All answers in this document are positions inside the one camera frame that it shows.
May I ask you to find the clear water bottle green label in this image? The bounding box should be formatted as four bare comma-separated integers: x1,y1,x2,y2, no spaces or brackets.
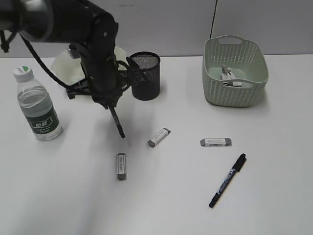
13,66,63,141

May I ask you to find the black mesh pen holder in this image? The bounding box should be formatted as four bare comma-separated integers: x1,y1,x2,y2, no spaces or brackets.
127,51,161,101

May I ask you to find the grey eraser right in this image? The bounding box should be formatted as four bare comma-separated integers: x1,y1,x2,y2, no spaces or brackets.
200,138,232,147

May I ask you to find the black cable right wall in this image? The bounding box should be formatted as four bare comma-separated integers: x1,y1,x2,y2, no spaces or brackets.
209,0,219,40

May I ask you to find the grey eraser centre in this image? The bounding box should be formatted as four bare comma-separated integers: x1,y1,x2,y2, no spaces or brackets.
147,128,171,147

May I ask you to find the grey eraser near bottle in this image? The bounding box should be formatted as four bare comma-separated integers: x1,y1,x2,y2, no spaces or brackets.
116,153,127,181

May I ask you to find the pale green woven basket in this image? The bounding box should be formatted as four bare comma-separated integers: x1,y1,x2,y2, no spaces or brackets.
202,35,268,108

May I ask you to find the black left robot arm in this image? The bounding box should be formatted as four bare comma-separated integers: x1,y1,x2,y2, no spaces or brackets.
0,0,138,109

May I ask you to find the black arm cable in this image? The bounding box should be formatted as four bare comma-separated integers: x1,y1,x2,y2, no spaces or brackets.
18,33,76,89

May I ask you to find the black marker pen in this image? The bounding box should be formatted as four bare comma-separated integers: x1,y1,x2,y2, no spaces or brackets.
109,106,125,139

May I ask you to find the white waste paper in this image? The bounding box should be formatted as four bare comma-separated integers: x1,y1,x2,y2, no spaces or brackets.
221,65,242,87

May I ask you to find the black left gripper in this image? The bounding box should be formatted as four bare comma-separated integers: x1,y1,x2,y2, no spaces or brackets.
66,41,144,109

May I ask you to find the black marker pen slanted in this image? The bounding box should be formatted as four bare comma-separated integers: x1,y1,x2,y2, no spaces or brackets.
209,153,246,208

